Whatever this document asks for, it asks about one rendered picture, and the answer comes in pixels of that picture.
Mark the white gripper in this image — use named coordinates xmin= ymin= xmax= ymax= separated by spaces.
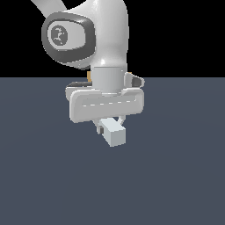
xmin=64 ymin=85 xmax=146 ymax=136

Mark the white rectangular peg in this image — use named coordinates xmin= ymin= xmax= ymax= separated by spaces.
xmin=99 ymin=117 xmax=127 ymax=148

